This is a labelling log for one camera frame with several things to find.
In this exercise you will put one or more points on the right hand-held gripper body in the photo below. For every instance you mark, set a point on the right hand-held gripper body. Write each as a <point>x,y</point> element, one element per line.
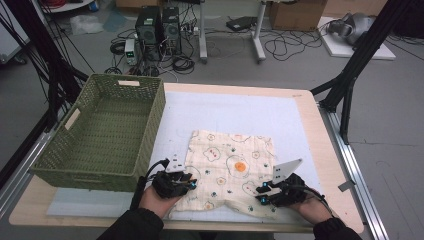
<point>288,191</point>

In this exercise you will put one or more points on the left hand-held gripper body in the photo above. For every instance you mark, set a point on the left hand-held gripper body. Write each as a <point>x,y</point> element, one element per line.
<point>166,185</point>

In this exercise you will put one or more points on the cream printed cloth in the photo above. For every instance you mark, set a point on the cream printed cloth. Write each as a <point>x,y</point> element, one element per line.
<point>230,150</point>

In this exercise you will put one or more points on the person's left hand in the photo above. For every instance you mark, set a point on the person's left hand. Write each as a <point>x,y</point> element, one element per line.
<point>156,203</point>

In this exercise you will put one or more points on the person's right hand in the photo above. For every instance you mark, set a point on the person's right hand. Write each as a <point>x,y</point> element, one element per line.
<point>313,210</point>

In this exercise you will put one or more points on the grey tape piece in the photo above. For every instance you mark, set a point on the grey tape piece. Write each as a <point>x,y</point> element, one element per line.
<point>346,185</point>

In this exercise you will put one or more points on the green woven basket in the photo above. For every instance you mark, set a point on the green woven basket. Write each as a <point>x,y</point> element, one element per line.
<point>106,133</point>

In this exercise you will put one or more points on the white grid mat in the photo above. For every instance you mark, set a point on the white grid mat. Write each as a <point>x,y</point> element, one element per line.
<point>233,110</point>

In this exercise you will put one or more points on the white power supply unit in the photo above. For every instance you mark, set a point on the white power supply unit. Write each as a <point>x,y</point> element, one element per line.
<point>130,51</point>

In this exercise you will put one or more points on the white desk leg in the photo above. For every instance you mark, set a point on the white desk leg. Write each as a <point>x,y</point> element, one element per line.
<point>202,33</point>
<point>258,36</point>

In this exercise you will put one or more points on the slim black computer tower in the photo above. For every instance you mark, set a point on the slim black computer tower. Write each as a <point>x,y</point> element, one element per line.
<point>171,30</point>

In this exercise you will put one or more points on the large black computer tower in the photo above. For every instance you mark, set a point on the large black computer tower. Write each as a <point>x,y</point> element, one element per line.
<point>148,33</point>

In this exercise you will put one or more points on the white floor board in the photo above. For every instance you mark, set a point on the white floor board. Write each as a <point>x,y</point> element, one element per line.
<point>340,50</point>

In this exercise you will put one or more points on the flat black device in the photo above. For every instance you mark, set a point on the flat black device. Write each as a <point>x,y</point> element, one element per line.
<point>241,23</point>

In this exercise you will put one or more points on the cardboard box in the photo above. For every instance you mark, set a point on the cardboard box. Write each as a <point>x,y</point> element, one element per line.
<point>296,15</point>

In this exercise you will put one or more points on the grey rounded machine shell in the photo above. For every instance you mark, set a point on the grey rounded machine shell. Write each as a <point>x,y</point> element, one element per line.
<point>353,26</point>

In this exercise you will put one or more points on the clear plastic bag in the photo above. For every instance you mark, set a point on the clear plastic bag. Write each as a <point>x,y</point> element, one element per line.
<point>85,25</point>

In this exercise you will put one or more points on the aluminium rail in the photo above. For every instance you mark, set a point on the aluminium rail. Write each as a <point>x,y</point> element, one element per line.
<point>353,166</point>
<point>20,180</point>

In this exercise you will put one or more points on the black metal frame stand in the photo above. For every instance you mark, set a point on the black metal frame stand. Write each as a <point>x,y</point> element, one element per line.
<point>53,73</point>
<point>363,50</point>

